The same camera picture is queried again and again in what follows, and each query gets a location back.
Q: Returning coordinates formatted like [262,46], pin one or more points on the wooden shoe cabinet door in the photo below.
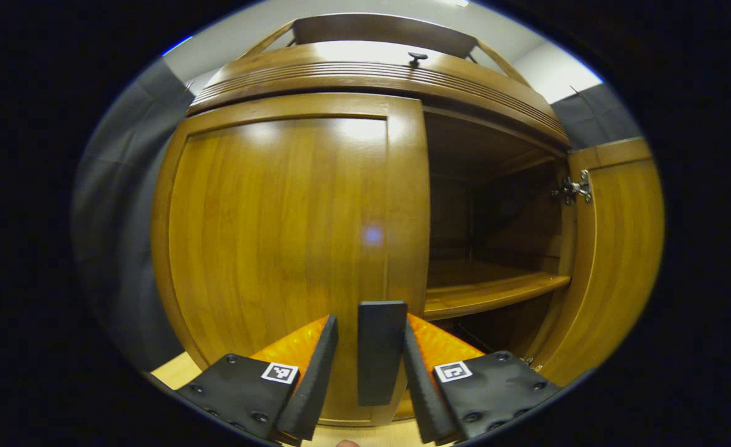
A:
[278,236]
[620,248]

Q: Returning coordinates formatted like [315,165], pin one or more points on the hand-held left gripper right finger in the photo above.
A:
[421,391]

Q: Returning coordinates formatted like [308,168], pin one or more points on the wooden cabinet drawer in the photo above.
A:
[340,68]

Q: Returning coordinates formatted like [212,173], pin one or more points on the black round drawer knob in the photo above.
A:
[417,59]

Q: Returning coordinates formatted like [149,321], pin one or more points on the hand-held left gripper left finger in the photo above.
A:
[313,385]

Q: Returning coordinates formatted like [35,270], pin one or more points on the wooden inner cabinet shelf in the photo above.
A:
[483,295]

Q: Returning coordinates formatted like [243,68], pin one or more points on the wooden double-door shoe cabinet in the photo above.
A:
[378,28]

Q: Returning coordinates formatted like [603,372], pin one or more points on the metal door hinge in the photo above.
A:
[573,188]

